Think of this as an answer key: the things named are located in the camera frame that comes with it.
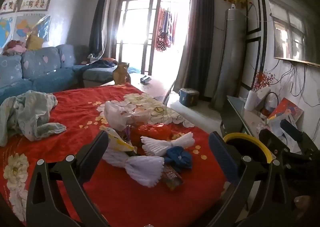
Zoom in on blue storage bucket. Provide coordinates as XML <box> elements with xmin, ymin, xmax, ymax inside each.
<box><xmin>179</xmin><ymin>88</ymin><xmax>200</xmax><ymax>107</ymax></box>

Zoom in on light blue garment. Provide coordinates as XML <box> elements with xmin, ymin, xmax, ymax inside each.
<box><xmin>0</xmin><ymin>91</ymin><xmax>67</xmax><ymax>147</ymax></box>

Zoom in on dark clothes on sofa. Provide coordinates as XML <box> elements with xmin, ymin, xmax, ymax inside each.
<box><xmin>87</xmin><ymin>53</ymin><xmax>118</xmax><ymax>68</ymax></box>

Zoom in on grey standing air conditioner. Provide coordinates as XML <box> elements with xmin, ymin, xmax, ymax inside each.
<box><xmin>211</xmin><ymin>8</ymin><xmax>248</xmax><ymax>111</ymax></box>

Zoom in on person's right hand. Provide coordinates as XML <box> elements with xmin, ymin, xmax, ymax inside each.
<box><xmin>294</xmin><ymin>196</ymin><xmax>313</xmax><ymax>211</ymax></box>

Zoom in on hanging laundry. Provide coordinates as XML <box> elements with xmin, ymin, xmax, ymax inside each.
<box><xmin>155</xmin><ymin>4</ymin><xmax>179</xmax><ymax>52</ymax></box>

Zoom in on red artificial flowers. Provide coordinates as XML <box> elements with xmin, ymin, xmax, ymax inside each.
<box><xmin>254</xmin><ymin>72</ymin><xmax>275</xmax><ymax>92</ymax></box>

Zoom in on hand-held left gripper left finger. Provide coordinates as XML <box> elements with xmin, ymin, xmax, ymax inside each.
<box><xmin>26</xmin><ymin>130</ymin><xmax>111</xmax><ymax>227</ymax></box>

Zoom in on blue heart print sofa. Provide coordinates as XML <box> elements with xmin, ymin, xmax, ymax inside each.
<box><xmin>0</xmin><ymin>44</ymin><xmax>118</xmax><ymax>97</ymax></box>

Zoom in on white plastic bag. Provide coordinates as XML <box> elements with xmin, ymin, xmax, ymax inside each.
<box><xmin>104</xmin><ymin>101</ymin><xmax>153</xmax><ymax>132</ymax></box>

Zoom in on yellow white snack packet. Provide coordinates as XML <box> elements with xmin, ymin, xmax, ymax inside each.
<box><xmin>100</xmin><ymin>127</ymin><xmax>137</xmax><ymax>154</ymax></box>

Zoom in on calligraphy wall poster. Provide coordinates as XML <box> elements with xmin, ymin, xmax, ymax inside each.
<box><xmin>0</xmin><ymin>0</ymin><xmax>20</xmax><ymax>15</ymax></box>
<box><xmin>18</xmin><ymin>0</ymin><xmax>52</xmax><ymax>13</ymax></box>

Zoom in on dark coffee table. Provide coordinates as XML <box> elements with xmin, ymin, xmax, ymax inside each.
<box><xmin>100</xmin><ymin>73</ymin><xmax>177</xmax><ymax>105</ymax></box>

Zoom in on wall mounted television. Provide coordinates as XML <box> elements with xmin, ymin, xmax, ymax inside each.
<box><xmin>269</xmin><ymin>0</ymin><xmax>320</xmax><ymax>67</ymax></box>

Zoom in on white foam fruit net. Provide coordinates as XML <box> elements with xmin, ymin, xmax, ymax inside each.
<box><xmin>102</xmin><ymin>148</ymin><xmax>165</xmax><ymax>188</ymax></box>
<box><xmin>140</xmin><ymin>135</ymin><xmax>195</xmax><ymax>157</ymax></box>

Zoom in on red floral blanket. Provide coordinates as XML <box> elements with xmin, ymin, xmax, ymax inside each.
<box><xmin>0</xmin><ymin>82</ymin><xmax>228</xmax><ymax>227</ymax></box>

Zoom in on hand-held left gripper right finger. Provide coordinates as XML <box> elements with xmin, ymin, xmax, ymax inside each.
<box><xmin>208</xmin><ymin>131</ymin><xmax>294</xmax><ymax>227</ymax></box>

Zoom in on red plastic bag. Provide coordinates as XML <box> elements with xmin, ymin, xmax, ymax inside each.
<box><xmin>131</xmin><ymin>122</ymin><xmax>173</xmax><ymax>143</ymax></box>

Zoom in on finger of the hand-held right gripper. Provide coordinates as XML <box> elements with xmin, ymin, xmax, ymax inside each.
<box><xmin>279</xmin><ymin>119</ymin><xmax>320</xmax><ymax>154</ymax></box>
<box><xmin>259</xmin><ymin>129</ymin><xmax>288</xmax><ymax>155</ymax></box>

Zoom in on grey brown curtain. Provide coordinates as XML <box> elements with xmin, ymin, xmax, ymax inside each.
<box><xmin>176</xmin><ymin>0</ymin><xmax>220</xmax><ymax>99</ymax></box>

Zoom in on pile of clothes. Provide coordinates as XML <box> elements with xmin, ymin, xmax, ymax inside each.
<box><xmin>2</xmin><ymin>40</ymin><xmax>27</xmax><ymax>56</ymax></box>

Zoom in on colourful snack wrapper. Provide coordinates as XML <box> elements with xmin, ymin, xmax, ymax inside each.
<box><xmin>160</xmin><ymin>166</ymin><xmax>183</xmax><ymax>190</ymax></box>

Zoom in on world map poster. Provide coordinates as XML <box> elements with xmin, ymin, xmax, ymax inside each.
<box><xmin>0</xmin><ymin>17</ymin><xmax>16</xmax><ymax>48</ymax></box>

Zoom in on dark blue curtain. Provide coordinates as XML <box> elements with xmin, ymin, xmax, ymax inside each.
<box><xmin>89</xmin><ymin>0</ymin><xmax>113</xmax><ymax>57</ymax></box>

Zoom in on yellow rimmed black trash bin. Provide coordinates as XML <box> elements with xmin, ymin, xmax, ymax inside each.
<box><xmin>220</xmin><ymin>132</ymin><xmax>273</xmax><ymax>167</ymax></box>

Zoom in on television cabinet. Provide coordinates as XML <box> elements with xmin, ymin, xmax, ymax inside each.
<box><xmin>220</xmin><ymin>95</ymin><xmax>320</xmax><ymax>157</ymax></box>

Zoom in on yellow pillow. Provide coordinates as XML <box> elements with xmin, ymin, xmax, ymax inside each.
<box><xmin>26</xmin><ymin>34</ymin><xmax>44</xmax><ymax>51</ymax></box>

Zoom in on balcony glass door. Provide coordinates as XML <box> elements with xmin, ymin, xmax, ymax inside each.
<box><xmin>110</xmin><ymin>0</ymin><xmax>193</xmax><ymax>75</ymax></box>

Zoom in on blue cloth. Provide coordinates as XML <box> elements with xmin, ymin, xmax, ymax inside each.
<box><xmin>164</xmin><ymin>146</ymin><xmax>193</xmax><ymax>174</ymax></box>

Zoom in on brown paper bag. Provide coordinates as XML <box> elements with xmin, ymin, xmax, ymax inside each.
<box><xmin>112</xmin><ymin>62</ymin><xmax>131</xmax><ymax>85</ymax></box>

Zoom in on white paper towel roll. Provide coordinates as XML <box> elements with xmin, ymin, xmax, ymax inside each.
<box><xmin>244</xmin><ymin>90</ymin><xmax>258</xmax><ymax>111</ymax></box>

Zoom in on red picture book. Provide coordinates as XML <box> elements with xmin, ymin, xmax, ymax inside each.
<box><xmin>267</xmin><ymin>97</ymin><xmax>304</xmax><ymax>127</ymax></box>

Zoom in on country map poster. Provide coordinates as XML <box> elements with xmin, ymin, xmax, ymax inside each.
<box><xmin>15</xmin><ymin>14</ymin><xmax>50</xmax><ymax>42</ymax></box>

